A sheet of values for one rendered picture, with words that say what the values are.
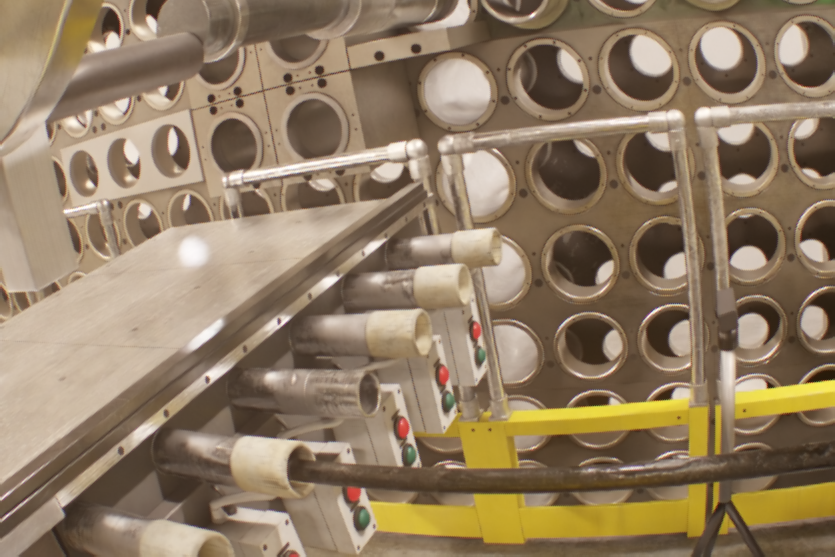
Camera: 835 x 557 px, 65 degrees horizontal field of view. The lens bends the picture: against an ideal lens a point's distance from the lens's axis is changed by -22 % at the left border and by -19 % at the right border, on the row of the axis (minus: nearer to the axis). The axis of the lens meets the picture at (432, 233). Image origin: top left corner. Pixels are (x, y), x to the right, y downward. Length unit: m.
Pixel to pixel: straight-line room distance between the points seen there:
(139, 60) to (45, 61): 0.69
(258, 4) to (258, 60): 0.87
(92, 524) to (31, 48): 0.46
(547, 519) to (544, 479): 1.24
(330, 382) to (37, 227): 0.39
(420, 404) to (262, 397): 0.39
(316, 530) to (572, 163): 2.19
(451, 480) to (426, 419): 0.60
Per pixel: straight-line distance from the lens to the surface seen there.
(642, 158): 2.94
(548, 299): 2.50
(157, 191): 3.10
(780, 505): 1.84
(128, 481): 0.84
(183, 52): 1.22
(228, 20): 1.30
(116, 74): 1.09
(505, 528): 1.94
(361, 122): 2.12
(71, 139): 3.43
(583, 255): 3.07
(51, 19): 0.44
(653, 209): 2.35
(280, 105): 2.22
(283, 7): 1.46
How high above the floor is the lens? 1.24
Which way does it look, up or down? 15 degrees down
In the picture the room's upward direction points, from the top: 12 degrees counter-clockwise
